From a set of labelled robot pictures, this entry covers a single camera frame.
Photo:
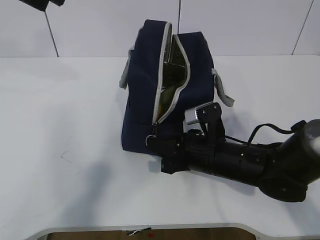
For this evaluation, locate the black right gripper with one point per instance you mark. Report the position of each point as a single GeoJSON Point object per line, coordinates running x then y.
{"type": "Point", "coordinates": [187, 152]}

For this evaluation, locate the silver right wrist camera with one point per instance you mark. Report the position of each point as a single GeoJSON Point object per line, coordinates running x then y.
{"type": "Point", "coordinates": [209, 116]}

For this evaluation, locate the navy blue lunch bag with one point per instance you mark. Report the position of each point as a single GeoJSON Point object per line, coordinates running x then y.
{"type": "Point", "coordinates": [161, 59]}

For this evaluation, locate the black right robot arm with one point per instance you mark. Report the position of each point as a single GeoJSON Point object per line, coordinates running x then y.
{"type": "Point", "coordinates": [280, 170]}

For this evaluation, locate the yellow banana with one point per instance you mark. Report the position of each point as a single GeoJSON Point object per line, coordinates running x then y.
{"type": "Point", "coordinates": [166, 98]}

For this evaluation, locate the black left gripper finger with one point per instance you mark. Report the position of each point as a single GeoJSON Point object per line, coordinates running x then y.
{"type": "Point", "coordinates": [40, 5]}
{"type": "Point", "coordinates": [58, 2]}

